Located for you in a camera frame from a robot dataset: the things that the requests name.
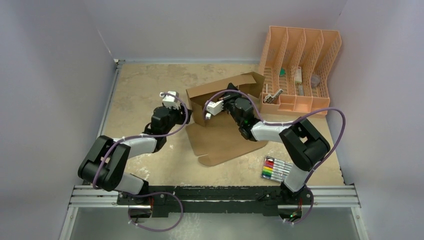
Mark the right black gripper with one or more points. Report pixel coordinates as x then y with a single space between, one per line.
228 96

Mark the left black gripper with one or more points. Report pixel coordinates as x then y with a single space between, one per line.
182 117

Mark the brown cardboard box sheet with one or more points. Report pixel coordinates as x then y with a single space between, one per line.
218 140

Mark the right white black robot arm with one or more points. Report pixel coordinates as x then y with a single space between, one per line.
305 145

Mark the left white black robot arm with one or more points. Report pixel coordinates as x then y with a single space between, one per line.
105 163

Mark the white paper box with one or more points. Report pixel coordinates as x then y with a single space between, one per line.
298 75

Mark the black white striped item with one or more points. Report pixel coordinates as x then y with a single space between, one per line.
271 98

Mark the green small object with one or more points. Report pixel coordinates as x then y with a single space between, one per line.
282 72

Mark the pack of coloured markers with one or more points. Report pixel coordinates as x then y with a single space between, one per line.
275 170

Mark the orange plastic file organizer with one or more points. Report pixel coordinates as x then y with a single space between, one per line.
296 63

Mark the clear plastic cup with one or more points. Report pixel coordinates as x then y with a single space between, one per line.
315 80

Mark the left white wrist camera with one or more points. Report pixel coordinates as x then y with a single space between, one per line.
168 99

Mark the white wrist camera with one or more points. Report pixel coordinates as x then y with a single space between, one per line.
168 99
213 108

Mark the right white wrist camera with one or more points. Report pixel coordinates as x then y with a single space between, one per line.
213 108

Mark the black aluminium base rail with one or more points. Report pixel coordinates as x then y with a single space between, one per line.
264 200

